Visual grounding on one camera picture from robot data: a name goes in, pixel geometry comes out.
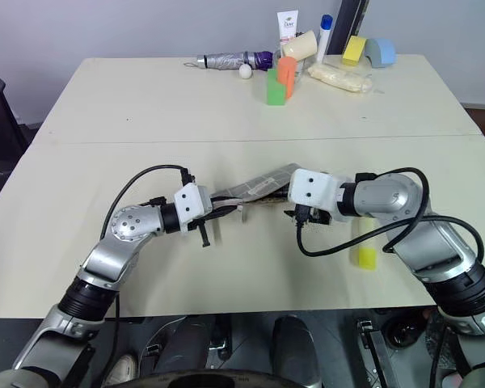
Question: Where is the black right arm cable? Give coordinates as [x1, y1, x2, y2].
[296, 167, 485, 284]

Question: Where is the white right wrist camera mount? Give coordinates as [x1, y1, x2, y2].
[287, 168, 348, 224]

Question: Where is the white bottle blue cap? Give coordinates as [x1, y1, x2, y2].
[315, 14, 334, 65]

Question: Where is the orange cylinder block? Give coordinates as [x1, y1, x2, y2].
[276, 56, 298, 100]

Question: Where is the blue arch block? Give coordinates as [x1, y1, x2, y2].
[365, 38, 398, 70]

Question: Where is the black chair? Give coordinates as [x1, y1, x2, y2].
[0, 70, 32, 205]

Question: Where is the dark round wheel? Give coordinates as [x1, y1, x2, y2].
[382, 310, 430, 351]

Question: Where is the white lotion tube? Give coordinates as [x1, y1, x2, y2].
[276, 10, 301, 52]

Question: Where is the beige cylinder block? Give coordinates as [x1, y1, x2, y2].
[281, 30, 318, 62]

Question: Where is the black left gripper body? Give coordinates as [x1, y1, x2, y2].
[185, 213, 218, 249]

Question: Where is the clear bag of white material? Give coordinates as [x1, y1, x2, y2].
[306, 61, 376, 95]

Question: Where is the black upright post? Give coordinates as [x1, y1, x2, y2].
[328, 0, 364, 56]

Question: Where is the white shoe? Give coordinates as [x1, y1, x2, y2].
[103, 352, 139, 388]

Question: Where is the green block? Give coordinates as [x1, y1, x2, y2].
[266, 67, 289, 107]

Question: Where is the yellow block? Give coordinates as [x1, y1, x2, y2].
[341, 35, 369, 67]

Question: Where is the dark rounded shape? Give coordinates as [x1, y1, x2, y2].
[161, 317, 212, 375]
[272, 314, 321, 388]

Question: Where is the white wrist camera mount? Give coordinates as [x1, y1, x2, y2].
[287, 168, 348, 224]
[172, 183, 213, 234]

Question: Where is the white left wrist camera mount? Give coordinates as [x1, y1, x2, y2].
[172, 183, 213, 234]

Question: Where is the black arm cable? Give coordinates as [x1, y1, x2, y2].
[296, 167, 485, 284]
[99, 164, 196, 324]

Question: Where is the black curved rim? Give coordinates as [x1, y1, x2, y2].
[136, 368, 323, 388]

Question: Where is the metal bracket with black strap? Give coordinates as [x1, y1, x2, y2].
[354, 318, 389, 388]

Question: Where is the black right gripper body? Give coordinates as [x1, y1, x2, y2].
[292, 203, 333, 228]

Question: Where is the silver folded umbrella purple strap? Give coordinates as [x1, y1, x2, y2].
[184, 49, 276, 74]

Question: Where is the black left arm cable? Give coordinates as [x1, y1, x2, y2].
[99, 164, 196, 324]

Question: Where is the grey grid pouch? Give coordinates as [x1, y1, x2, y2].
[211, 162, 305, 224]

